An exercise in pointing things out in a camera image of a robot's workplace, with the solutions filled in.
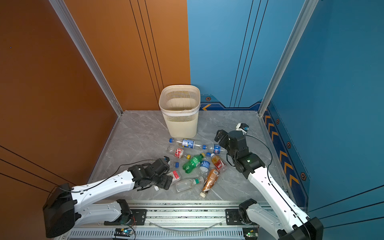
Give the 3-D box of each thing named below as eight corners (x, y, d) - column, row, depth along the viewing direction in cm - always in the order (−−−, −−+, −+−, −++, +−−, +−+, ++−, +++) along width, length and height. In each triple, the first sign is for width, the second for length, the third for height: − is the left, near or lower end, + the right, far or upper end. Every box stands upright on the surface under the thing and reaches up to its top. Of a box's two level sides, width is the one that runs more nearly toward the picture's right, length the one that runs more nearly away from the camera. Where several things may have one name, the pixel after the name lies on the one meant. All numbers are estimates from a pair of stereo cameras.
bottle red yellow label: (219, 175, 89) (220, 171, 84) (207, 158, 95) (207, 153, 91) (226, 170, 90) (228, 166, 85) (214, 154, 97) (214, 149, 92)
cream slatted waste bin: (164, 141, 105) (155, 112, 82) (168, 115, 121) (162, 84, 98) (200, 141, 105) (200, 112, 82) (199, 115, 121) (200, 84, 98)
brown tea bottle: (199, 195, 81) (199, 192, 77) (210, 171, 90) (211, 167, 86) (208, 200, 80) (209, 198, 76) (219, 175, 89) (220, 171, 85)
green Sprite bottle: (187, 175, 88) (187, 172, 84) (182, 168, 90) (181, 165, 87) (206, 159, 94) (206, 156, 91) (201, 154, 97) (201, 150, 93)
